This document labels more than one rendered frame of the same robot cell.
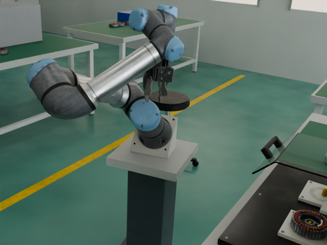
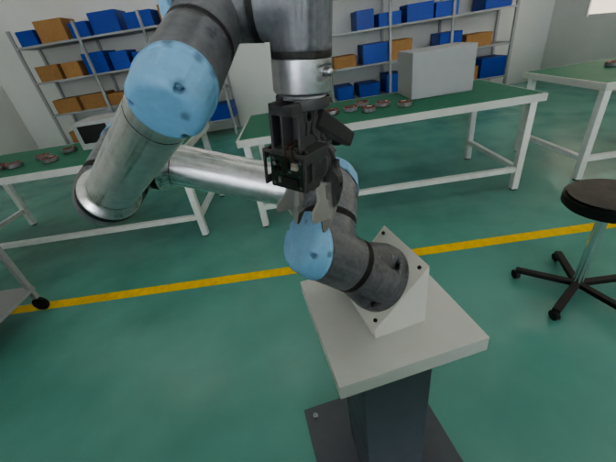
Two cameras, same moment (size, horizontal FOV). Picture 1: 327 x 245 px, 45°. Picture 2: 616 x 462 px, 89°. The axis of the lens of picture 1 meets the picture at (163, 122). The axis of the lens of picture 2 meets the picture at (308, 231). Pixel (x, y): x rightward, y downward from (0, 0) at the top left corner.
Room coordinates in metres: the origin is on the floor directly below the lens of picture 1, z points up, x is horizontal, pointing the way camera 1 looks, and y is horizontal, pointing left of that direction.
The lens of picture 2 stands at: (1.21, -0.36, 1.30)
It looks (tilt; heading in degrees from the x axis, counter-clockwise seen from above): 31 degrees down; 61
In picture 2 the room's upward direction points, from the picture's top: 9 degrees counter-clockwise
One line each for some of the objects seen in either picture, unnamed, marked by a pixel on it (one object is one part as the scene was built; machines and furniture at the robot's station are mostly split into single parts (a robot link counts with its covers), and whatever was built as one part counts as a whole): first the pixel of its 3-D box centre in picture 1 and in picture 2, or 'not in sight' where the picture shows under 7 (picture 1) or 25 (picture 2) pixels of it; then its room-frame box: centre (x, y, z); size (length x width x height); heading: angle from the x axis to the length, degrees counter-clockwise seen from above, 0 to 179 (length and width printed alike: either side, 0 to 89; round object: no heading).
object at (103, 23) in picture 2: not in sight; (110, 23); (2.00, 6.24, 1.92); 0.42 x 0.42 x 0.28; 60
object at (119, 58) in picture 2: not in sight; (125, 60); (2.01, 6.24, 1.41); 0.42 x 0.28 x 0.26; 61
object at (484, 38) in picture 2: not in sight; (473, 39); (7.01, 3.24, 0.87); 0.42 x 0.40 x 0.19; 148
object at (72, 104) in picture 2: not in sight; (73, 104); (1.02, 6.85, 0.89); 0.42 x 0.40 x 0.21; 147
